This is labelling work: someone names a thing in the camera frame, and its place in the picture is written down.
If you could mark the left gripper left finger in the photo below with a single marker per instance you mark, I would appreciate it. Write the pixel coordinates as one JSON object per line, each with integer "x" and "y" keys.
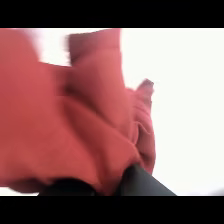
{"x": 68, "y": 188}

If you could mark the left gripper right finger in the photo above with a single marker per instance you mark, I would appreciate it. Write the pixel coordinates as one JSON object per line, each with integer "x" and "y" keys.
{"x": 140, "y": 183}

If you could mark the red garment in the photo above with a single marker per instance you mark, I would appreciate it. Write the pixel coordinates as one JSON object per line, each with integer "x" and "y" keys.
{"x": 73, "y": 126}

